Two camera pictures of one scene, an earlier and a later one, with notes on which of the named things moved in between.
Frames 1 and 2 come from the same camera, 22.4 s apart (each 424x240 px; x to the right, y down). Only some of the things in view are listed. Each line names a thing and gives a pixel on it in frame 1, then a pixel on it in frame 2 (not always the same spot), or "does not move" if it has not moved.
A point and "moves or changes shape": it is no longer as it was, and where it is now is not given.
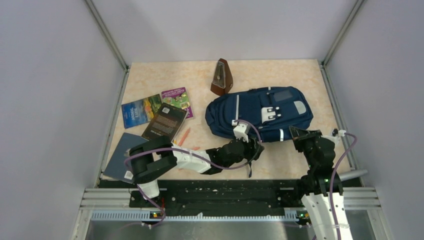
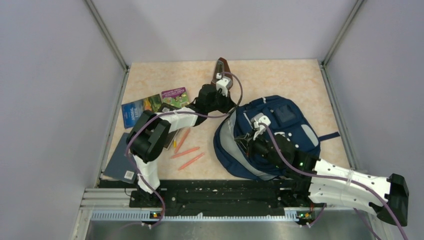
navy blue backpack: [272, 109] moves or changes shape
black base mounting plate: [189, 197] does not move
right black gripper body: [304, 142] -> [260, 146]
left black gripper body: [246, 153] -> [219, 102]
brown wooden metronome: [222, 81] does not move
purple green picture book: [178, 98] does not move
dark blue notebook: [116, 167] does not move
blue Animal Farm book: [140, 111] does not move
